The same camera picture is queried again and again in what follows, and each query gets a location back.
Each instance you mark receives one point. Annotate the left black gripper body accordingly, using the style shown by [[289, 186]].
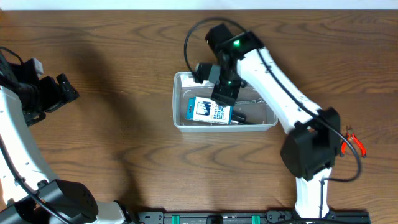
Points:
[[58, 93]]

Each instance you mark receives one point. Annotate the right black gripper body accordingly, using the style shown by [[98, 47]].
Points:
[[224, 93]]

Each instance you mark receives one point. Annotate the yellow black screwdriver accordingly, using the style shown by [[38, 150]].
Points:
[[239, 117]]

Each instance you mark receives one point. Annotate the small steel claw hammer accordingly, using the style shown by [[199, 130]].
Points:
[[241, 123]]

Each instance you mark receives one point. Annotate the blue white cardboard box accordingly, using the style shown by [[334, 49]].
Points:
[[208, 111]]

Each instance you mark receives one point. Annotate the silver ring wrench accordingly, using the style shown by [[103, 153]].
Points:
[[248, 102]]

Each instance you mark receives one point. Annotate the clear plastic storage container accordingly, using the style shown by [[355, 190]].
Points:
[[185, 88]]

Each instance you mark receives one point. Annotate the red handled pliers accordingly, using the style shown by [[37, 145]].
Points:
[[350, 136]]

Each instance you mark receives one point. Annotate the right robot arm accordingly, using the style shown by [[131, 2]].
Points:
[[312, 141]]

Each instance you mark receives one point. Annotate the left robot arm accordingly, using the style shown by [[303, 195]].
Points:
[[31, 190]]

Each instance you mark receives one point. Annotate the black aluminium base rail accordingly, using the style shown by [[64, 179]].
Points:
[[268, 217]]

